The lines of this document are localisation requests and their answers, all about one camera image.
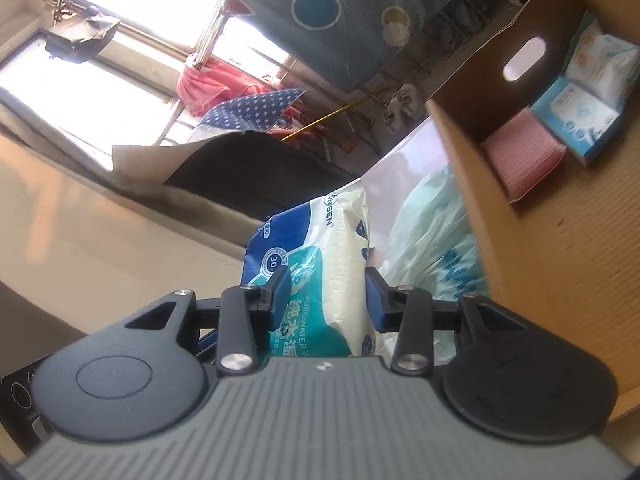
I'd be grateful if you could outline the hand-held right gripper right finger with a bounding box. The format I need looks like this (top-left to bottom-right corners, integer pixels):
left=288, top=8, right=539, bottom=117
left=365, top=266, right=532, bottom=375

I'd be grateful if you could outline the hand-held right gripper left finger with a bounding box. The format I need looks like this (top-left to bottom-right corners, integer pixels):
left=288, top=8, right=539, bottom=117
left=120, top=264, right=294, bottom=377

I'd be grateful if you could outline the blue wet wipes pack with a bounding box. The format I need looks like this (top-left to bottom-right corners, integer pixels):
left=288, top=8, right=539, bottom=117
left=242, top=187, right=383, bottom=361

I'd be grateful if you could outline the brown cardboard box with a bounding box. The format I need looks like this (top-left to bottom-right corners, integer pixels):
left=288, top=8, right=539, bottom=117
left=425, top=0, right=640, bottom=423

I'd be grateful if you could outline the pink sponge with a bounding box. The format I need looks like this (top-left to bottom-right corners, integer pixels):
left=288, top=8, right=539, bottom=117
left=480, top=107, right=569, bottom=204

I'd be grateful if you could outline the small light blue wipe packet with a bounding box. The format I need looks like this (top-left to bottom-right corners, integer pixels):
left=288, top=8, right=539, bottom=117
left=529, top=76, right=622, bottom=167

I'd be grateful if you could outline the white printed plastic bag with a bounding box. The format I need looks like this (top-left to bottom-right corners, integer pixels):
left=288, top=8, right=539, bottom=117
left=372, top=162, right=493, bottom=361

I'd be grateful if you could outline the dark upright panel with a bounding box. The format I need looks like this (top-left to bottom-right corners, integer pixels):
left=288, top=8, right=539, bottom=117
left=111, top=129, right=362, bottom=222

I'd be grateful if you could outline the yellow stick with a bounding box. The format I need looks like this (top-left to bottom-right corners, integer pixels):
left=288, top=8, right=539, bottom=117
left=280, top=95, right=372, bottom=143

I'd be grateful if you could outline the blue star-printed cloth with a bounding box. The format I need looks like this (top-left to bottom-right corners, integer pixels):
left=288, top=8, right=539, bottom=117
left=192, top=88, right=308, bottom=142

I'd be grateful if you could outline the grey crumpled cloth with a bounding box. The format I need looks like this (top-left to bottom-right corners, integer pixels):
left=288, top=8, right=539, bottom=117
left=384, top=84, right=422, bottom=135

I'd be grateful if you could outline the pink hanging cloth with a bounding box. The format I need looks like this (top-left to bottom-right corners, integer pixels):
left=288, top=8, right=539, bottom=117
left=176, top=57, right=281, bottom=117

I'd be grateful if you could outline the black appliance with circles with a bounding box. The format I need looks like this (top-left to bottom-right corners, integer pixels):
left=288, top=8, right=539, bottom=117
left=0, top=355, right=51, bottom=463

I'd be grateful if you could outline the blue blanket with circles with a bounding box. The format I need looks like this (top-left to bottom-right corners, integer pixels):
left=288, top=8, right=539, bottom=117
left=226, top=0, right=501, bottom=95

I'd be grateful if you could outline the dark hanging bag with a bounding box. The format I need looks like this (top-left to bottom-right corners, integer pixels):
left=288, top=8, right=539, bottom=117
left=45, top=5, right=123, bottom=64

